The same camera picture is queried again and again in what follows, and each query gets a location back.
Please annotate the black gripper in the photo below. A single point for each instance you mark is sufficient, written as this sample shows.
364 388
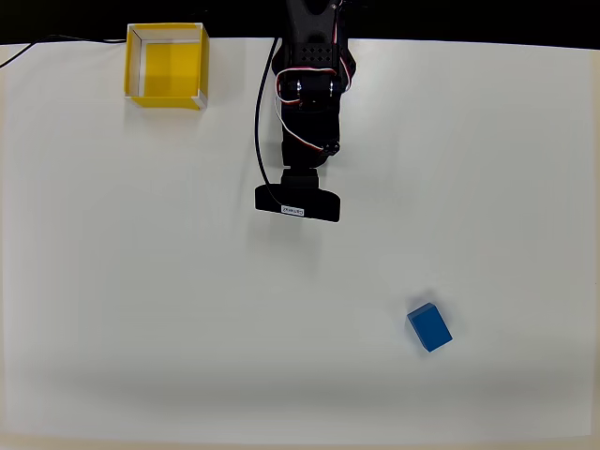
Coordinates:
306 157

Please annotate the blue block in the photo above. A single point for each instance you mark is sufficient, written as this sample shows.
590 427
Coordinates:
430 328

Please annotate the yellow open box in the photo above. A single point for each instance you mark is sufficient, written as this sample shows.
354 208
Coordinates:
173 65

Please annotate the black wrist webcam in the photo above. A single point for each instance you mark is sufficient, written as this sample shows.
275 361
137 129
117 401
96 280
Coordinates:
300 201

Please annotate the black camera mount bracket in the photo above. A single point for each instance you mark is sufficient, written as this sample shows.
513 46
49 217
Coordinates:
301 178

